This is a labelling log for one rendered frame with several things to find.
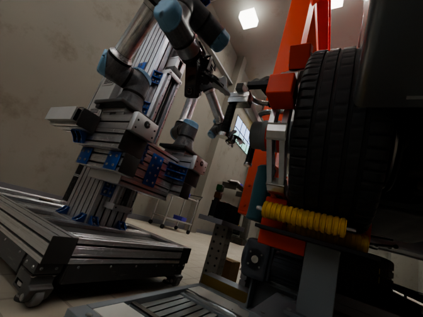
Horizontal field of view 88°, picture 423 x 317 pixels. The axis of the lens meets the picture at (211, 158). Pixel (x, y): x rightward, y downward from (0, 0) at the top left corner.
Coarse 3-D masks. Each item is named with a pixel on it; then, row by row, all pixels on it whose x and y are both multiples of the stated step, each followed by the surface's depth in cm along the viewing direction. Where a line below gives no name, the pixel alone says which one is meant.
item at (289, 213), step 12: (264, 204) 74; (276, 204) 73; (264, 216) 74; (276, 216) 72; (288, 216) 70; (300, 216) 68; (312, 216) 67; (324, 216) 66; (336, 216) 65; (312, 228) 67; (324, 228) 65; (336, 228) 63; (348, 228) 63
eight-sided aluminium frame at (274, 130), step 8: (288, 72) 76; (296, 72) 74; (296, 80) 73; (272, 112) 72; (288, 112) 70; (272, 120) 71; (288, 120) 70; (272, 128) 70; (280, 128) 69; (288, 128) 70; (272, 136) 71; (280, 136) 69; (272, 144) 72; (280, 144) 70; (272, 152) 73; (280, 152) 71; (272, 160) 75; (280, 160) 72; (272, 168) 76; (280, 168) 73; (272, 176) 77; (280, 176) 75; (272, 184) 77; (280, 184) 76; (272, 192) 81; (280, 192) 77; (288, 200) 87
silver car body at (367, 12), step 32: (384, 0) 28; (416, 0) 27; (384, 32) 32; (416, 32) 31; (384, 64) 37; (416, 64) 35; (384, 96) 43; (416, 96) 41; (384, 224) 172; (416, 224) 146; (416, 256) 334
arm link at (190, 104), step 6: (186, 102) 172; (192, 102) 171; (186, 108) 169; (192, 108) 171; (186, 114) 168; (192, 114) 173; (180, 120) 165; (174, 126) 166; (174, 132) 163; (174, 138) 167
